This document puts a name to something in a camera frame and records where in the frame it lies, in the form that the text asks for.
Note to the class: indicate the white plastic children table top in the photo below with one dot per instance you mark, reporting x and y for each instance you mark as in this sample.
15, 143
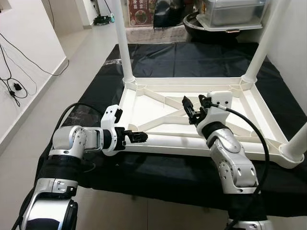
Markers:
158, 103

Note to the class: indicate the black tablecloth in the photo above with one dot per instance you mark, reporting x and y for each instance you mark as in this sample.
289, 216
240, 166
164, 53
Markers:
192, 60

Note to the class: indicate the clear plastic storage bin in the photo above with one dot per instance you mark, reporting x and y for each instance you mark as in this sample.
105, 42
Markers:
235, 13

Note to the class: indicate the black bag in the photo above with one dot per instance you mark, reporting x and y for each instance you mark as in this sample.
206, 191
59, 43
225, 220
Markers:
168, 14

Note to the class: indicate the storage box with orange lid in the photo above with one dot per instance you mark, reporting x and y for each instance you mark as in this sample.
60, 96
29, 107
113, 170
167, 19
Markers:
141, 12

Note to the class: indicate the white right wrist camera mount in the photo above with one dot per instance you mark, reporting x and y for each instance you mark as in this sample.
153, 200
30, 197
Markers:
218, 103

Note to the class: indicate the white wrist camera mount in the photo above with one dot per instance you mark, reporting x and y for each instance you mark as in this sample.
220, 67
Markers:
111, 120
218, 103

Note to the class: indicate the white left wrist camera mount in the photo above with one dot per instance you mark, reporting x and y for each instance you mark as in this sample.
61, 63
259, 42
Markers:
111, 120

